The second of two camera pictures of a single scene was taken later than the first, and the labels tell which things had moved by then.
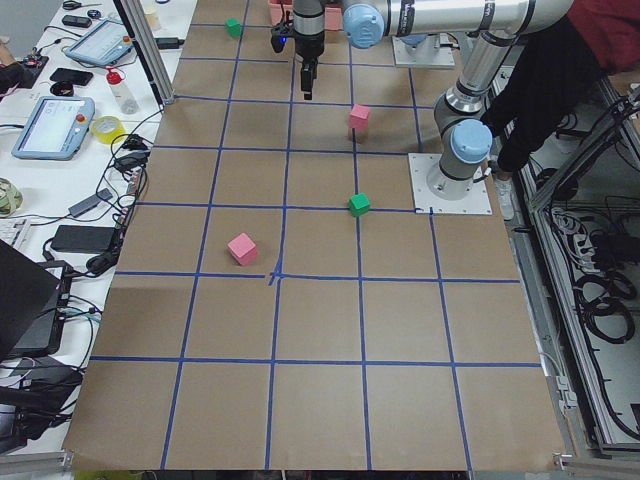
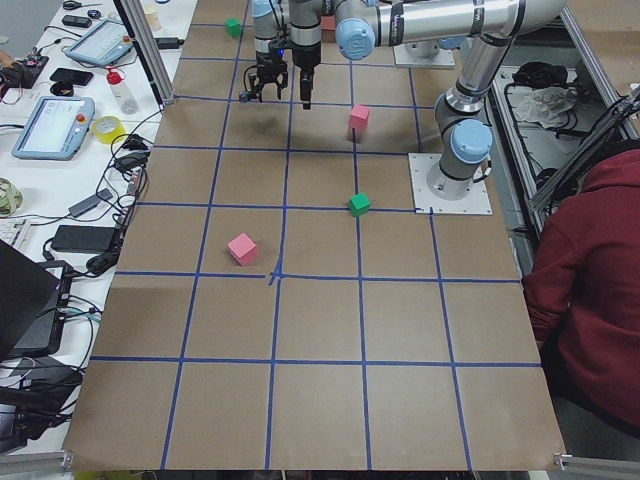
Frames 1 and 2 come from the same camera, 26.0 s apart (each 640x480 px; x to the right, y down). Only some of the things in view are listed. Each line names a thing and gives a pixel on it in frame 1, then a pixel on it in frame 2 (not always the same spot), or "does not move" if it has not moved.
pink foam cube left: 243,249 does not move
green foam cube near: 359,204 does not move
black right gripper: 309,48 → 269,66
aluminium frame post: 142,33 does not move
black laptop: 34,298 does not move
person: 551,70 → 582,295
